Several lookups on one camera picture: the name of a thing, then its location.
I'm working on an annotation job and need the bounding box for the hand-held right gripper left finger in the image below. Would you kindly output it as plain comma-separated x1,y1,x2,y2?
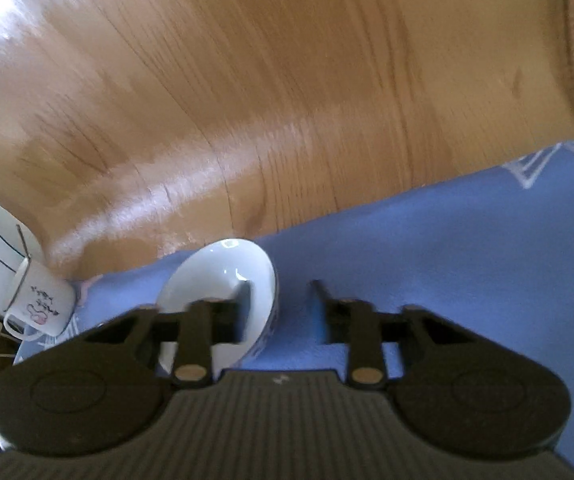
83,281,255,390

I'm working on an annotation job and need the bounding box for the white mug with pink print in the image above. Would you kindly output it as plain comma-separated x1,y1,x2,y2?
3,257,76,342

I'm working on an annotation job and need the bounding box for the blue printed tablecloth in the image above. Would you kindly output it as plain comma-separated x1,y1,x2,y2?
14,135,574,480

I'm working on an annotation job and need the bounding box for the wood-pattern wall sheet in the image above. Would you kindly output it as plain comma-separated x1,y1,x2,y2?
0,0,574,281

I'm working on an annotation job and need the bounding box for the floral white bowl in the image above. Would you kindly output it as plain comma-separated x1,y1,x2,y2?
156,238,279,376

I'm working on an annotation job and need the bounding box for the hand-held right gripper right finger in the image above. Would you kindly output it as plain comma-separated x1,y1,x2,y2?
309,279,474,391

